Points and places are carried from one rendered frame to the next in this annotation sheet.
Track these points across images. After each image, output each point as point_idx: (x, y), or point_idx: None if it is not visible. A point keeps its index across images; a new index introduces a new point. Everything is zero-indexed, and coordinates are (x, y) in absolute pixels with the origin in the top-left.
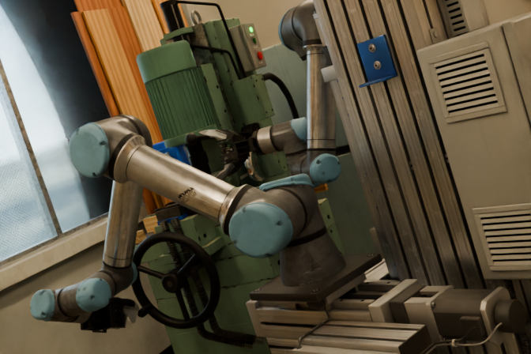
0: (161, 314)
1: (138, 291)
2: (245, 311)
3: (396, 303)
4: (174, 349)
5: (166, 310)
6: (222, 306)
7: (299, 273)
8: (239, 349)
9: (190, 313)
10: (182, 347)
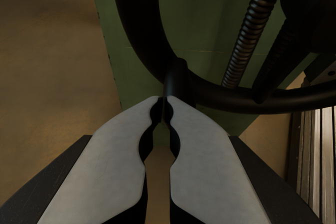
0: (196, 83)
1: (148, 9)
2: (263, 39)
3: None
4: (112, 62)
5: (112, 7)
6: (232, 24)
7: None
8: (216, 77)
9: (162, 22)
10: (128, 62)
